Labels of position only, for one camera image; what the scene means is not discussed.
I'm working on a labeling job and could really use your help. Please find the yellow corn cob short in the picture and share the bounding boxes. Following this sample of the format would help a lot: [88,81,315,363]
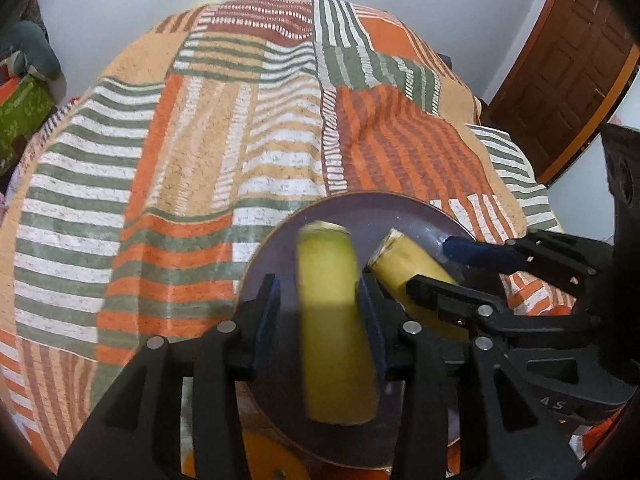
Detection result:
[366,227,471,344]

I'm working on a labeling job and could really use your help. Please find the yellow corn cob long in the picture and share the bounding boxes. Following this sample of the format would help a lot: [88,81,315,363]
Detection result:
[296,221,378,426]

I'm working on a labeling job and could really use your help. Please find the large orange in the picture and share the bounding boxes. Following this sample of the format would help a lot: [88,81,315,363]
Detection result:
[243,431,310,480]

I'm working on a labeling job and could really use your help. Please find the purple round plate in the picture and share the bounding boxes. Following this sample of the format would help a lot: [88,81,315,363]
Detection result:
[238,192,473,469]

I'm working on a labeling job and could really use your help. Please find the wooden door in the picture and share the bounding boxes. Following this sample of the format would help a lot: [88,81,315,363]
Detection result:
[482,0,639,184]

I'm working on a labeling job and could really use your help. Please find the striped patchwork bedspread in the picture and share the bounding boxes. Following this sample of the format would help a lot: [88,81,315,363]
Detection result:
[1,0,559,471]

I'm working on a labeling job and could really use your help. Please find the green storage box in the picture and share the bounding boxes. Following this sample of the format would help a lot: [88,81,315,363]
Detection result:
[1,75,55,176]

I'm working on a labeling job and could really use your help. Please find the grey plush shark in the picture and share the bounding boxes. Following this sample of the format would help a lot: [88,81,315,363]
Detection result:
[1,21,62,81]

